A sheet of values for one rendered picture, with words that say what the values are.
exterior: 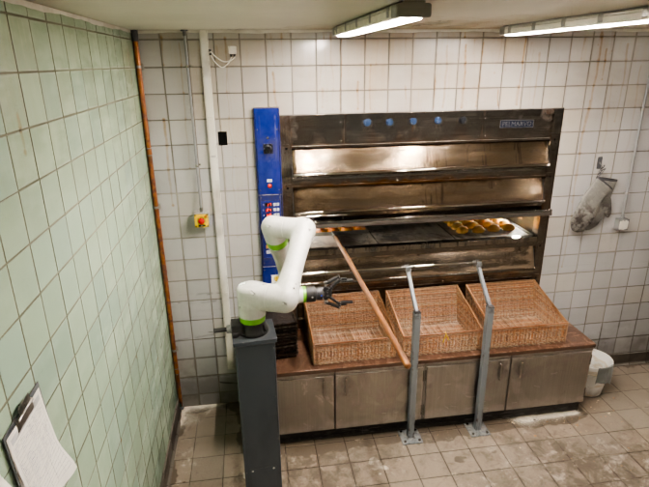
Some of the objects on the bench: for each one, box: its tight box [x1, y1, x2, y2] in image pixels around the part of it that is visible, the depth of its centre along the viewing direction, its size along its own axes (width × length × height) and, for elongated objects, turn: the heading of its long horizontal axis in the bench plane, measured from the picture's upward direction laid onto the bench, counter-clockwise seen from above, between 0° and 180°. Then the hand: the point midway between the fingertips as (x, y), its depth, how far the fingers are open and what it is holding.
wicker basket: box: [385, 285, 484, 357], centre depth 358 cm, size 49×56×28 cm
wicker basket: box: [303, 290, 397, 365], centre depth 350 cm, size 49×56×28 cm
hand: (351, 291), depth 293 cm, fingers open, 13 cm apart
